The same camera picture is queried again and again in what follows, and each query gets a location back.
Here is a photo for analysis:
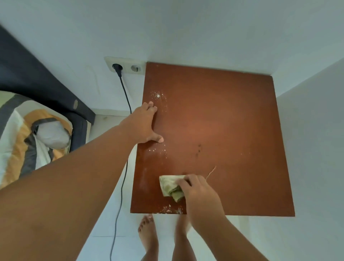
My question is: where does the person's right hand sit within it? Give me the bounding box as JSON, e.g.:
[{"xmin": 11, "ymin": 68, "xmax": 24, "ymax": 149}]
[{"xmin": 175, "ymin": 174, "xmax": 226, "ymax": 234}]

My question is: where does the person's left hand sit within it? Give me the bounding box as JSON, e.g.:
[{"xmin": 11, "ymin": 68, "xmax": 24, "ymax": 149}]
[{"xmin": 119, "ymin": 101, "xmax": 164, "ymax": 146}]

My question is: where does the green checked cleaning cloth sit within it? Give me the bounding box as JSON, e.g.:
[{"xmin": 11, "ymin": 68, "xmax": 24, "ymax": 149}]
[{"xmin": 159, "ymin": 165, "xmax": 217, "ymax": 203}]

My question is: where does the brown wooden bedside cabinet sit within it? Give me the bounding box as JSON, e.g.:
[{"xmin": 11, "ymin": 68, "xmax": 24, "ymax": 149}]
[{"xmin": 130, "ymin": 62, "xmax": 296, "ymax": 218}]

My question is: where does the person's right forearm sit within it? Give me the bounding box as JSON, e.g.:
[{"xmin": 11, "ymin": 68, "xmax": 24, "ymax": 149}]
[{"xmin": 193, "ymin": 215, "xmax": 269, "ymax": 261}]

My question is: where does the person's left forearm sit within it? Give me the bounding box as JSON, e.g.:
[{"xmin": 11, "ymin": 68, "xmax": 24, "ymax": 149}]
[{"xmin": 0, "ymin": 122, "xmax": 139, "ymax": 261}]

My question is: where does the person's right leg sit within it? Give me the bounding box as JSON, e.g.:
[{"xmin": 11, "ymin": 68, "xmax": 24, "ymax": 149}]
[{"xmin": 172, "ymin": 212, "xmax": 197, "ymax": 261}]

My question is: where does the person's leg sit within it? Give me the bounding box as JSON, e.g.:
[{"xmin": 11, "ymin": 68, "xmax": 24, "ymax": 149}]
[
  {"xmin": 138, "ymin": 214, "xmax": 159, "ymax": 261},
  {"xmin": 172, "ymin": 212, "xmax": 197, "ymax": 261}
]

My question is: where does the person's left leg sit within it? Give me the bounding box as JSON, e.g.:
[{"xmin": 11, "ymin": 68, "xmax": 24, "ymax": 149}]
[{"xmin": 138, "ymin": 214, "xmax": 159, "ymax": 261}]

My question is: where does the scattered white powder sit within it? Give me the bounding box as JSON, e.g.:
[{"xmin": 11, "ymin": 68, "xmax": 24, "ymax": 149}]
[{"xmin": 145, "ymin": 90, "xmax": 186, "ymax": 215}]

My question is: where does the white mattress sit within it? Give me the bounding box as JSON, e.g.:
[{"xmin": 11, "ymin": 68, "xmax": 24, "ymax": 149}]
[{"xmin": 35, "ymin": 120, "xmax": 72, "ymax": 150}]

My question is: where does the striped bed sheet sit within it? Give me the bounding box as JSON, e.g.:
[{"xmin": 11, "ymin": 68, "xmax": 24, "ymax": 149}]
[{"xmin": 0, "ymin": 90, "xmax": 73, "ymax": 190}]

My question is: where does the black power cable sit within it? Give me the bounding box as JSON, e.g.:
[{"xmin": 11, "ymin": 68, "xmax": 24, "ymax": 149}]
[{"xmin": 109, "ymin": 63, "xmax": 133, "ymax": 261}]

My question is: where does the white wall socket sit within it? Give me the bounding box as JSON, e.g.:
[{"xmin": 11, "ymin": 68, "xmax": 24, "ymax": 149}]
[{"xmin": 104, "ymin": 56, "xmax": 146, "ymax": 75}]

